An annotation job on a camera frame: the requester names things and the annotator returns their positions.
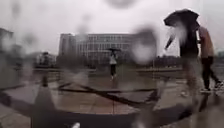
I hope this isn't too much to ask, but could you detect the person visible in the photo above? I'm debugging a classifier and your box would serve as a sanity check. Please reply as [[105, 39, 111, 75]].
[[106, 47, 122, 80], [197, 25, 224, 94], [163, 8, 201, 98]]

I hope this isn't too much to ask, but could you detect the large grey curved building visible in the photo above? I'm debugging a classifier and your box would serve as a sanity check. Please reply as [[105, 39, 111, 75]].
[[58, 32, 158, 64]]

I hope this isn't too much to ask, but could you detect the row of trees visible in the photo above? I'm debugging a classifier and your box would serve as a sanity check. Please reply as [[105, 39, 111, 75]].
[[55, 54, 183, 70]]

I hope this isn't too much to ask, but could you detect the wet grey paved plaza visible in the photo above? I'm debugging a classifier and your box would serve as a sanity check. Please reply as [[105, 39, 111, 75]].
[[0, 64, 224, 128]]

